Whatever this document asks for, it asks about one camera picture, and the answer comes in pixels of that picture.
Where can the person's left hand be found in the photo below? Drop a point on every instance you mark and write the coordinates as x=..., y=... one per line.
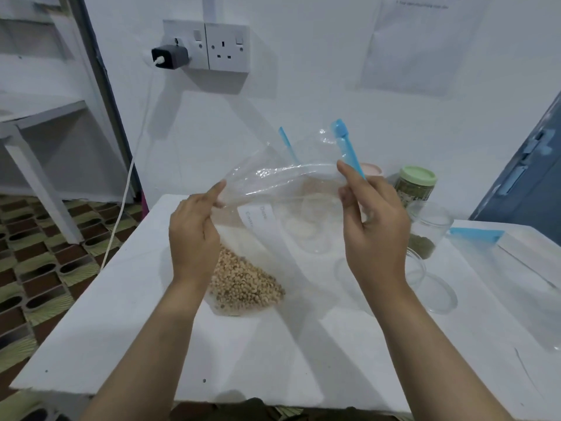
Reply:
x=190, y=241

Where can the person's right hand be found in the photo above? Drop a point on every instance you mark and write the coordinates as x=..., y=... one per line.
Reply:
x=379, y=232

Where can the person's left thumb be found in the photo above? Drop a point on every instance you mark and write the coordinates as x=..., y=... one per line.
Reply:
x=211, y=227

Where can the person's right thumb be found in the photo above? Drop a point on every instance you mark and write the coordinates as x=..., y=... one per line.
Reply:
x=350, y=206

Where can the clear zip bag blue slider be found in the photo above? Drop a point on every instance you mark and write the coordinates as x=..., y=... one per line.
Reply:
x=271, y=192

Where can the person's left forearm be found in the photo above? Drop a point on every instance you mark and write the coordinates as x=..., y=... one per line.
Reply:
x=144, y=350

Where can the person's right forearm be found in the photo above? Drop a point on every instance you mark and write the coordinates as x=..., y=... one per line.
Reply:
x=420, y=346

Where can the pink lid container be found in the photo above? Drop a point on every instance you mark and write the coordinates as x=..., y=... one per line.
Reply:
x=373, y=169

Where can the beige beans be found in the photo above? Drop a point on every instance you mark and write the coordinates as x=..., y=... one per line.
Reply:
x=245, y=284

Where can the green lid jar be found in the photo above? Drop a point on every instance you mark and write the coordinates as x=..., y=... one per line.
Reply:
x=416, y=181

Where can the clear open jar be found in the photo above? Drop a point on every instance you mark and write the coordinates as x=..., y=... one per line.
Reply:
x=431, y=223

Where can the green lentils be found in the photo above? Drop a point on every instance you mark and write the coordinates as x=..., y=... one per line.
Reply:
x=423, y=247

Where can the clear round lid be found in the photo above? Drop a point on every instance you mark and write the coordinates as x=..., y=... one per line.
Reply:
x=438, y=293

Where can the blue door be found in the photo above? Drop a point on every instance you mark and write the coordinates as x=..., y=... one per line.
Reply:
x=521, y=184

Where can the black charger plug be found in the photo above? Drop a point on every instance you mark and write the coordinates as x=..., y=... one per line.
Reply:
x=168, y=56

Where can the white paper sheet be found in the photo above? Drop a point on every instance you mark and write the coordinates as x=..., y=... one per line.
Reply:
x=420, y=43

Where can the empty clear zip bag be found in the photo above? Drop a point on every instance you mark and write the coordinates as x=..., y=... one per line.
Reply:
x=517, y=293

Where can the white box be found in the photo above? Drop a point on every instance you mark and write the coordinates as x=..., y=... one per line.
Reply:
x=532, y=256

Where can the white shelf unit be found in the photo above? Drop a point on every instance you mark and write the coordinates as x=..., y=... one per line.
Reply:
x=48, y=127

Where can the white wall socket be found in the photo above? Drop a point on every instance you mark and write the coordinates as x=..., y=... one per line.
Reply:
x=228, y=48
x=184, y=34

